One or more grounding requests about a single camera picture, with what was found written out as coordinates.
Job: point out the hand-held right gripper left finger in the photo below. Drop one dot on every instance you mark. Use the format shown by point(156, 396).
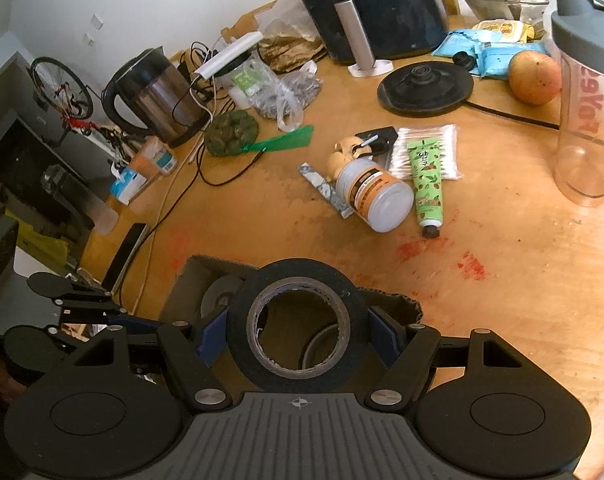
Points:
point(214, 340)

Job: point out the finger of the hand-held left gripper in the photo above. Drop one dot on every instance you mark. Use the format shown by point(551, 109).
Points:
point(86, 302)
point(136, 324)

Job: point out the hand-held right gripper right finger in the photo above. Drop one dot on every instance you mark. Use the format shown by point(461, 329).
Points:
point(384, 337)

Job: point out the brown storage container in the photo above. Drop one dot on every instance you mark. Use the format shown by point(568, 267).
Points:
point(191, 280)

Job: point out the black tape roll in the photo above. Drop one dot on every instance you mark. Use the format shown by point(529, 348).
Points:
point(302, 272)

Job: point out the white jar with brown label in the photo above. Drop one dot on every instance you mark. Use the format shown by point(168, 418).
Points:
point(377, 195)

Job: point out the marbled grey strip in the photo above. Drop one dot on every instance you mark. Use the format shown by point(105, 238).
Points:
point(327, 192)

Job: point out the green patterned tube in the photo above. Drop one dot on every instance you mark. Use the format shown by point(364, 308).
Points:
point(426, 185)

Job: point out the black smartphone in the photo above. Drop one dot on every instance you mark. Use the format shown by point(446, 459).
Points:
point(126, 255)

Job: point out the yellow plastic bag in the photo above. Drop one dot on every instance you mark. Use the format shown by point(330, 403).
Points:
point(39, 240)

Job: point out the frosted plastic bottle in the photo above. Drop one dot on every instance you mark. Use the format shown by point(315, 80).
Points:
point(99, 212)

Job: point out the blue tissue pack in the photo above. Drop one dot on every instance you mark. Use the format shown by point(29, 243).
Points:
point(126, 185)

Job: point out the toothpick jar with blue label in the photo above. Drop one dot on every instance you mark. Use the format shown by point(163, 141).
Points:
point(154, 160)

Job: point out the pack of cotton swabs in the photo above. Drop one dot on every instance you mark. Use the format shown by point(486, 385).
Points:
point(442, 152)

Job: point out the small black card box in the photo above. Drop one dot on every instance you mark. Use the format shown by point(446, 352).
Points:
point(384, 137)

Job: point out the green mesh bag of rounds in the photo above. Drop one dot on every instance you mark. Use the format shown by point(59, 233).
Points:
point(231, 132)

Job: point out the bicycle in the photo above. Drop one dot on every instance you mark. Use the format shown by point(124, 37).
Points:
point(66, 95)

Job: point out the stainless steel electric kettle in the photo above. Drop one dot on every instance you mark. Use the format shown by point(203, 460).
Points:
point(154, 95)

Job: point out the black kettle base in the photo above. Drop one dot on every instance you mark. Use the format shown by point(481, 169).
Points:
point(424, 87)

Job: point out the clear bag of dark seeds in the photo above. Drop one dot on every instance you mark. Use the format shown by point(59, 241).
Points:
point(292, 95)

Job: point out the clear jar with green label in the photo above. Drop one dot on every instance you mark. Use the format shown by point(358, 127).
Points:
point(247, 82)

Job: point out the small black knob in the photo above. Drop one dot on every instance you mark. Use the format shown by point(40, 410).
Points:
point(463, 59)

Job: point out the blue wipes pack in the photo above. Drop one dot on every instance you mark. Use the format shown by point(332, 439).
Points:
point(462, 40)
point(494, 62)

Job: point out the orange round fruit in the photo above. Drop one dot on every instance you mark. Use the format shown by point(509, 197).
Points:
point(534, 77)

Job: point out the clear shaker bottle grey lid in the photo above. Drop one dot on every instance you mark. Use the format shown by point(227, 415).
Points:
point(587, 110)

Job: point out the bag of brown dried food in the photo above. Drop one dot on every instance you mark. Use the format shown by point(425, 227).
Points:
point(292, 45)

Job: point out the brown cardboard piece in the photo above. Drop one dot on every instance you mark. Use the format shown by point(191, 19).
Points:
point(242, 22)

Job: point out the yellow packet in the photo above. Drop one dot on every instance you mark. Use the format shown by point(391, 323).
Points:
point(502, 30)

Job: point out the black air fryer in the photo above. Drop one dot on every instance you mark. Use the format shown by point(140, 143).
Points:
point(392, 5)

